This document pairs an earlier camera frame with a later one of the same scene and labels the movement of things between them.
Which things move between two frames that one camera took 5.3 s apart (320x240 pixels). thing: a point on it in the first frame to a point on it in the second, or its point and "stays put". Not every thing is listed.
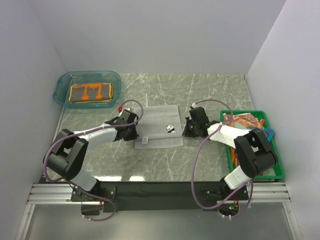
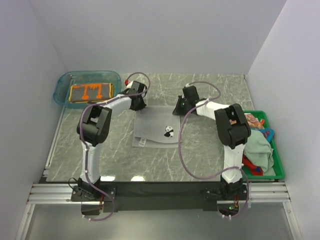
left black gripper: x=133 y=136 to x=141 y=106
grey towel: x=158 y=126 stays put
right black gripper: x=187 y=133 to x=177 y=111
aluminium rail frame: x=61 y=194 stays put
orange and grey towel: x=91 y=92 stays put
